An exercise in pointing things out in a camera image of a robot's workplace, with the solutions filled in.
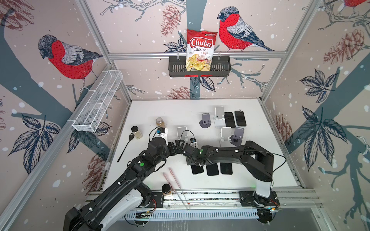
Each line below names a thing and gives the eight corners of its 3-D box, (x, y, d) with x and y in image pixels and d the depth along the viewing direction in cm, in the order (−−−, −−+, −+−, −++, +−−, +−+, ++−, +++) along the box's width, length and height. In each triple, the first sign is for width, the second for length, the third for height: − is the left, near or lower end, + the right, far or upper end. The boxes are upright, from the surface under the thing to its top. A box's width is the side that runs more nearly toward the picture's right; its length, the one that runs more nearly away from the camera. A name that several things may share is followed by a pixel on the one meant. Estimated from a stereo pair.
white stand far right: (214, 127, 106) (217, 117, 97) (213, 116, 113) (215, 106, 103) (224, 127, 106) (227, 117, 97) (222, 116, 113) (225, 106, 103)
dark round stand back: (199, 128, 106) (200, 121, 99) (199, 120, 110) (199, 112, 104) (209, 128, 106) (210, 121, 99) (208, 120, 111) (209, 112, 104)
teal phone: (237, 125, 109) (238, 123, 106) (234, 113, 117) (235, 110, 114) (246, 125, 109) (247, 123, 106) (242, 113, 117) (243, 110, 114)
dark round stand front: (229, 143, 97) (232, 136, 89) (230, 133, 102) (234, 125, 94) (239, 146, 95) (243, 139, 88) (240, 136, 101) (244, 128, 93)
